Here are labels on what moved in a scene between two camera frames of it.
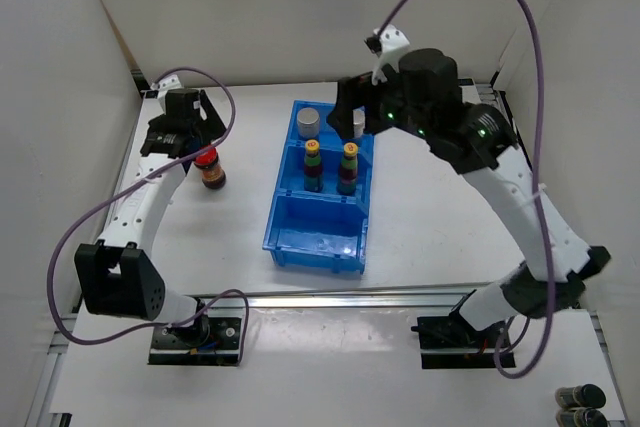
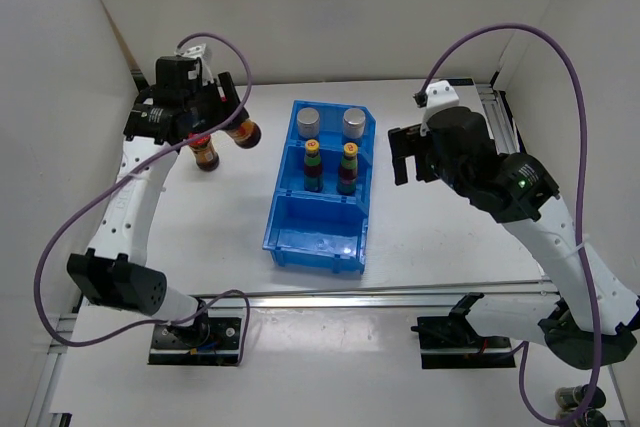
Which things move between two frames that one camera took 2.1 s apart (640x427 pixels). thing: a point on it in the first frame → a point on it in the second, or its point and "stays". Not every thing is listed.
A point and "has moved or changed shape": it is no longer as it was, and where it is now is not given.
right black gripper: [352, 94] → [410, 142]
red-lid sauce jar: [213, 176] has moved or changed shape
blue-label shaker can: [308, 120] stays
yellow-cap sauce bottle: [349, 169] stays
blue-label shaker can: [359, 121] stays
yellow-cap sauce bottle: [313, 170] stays
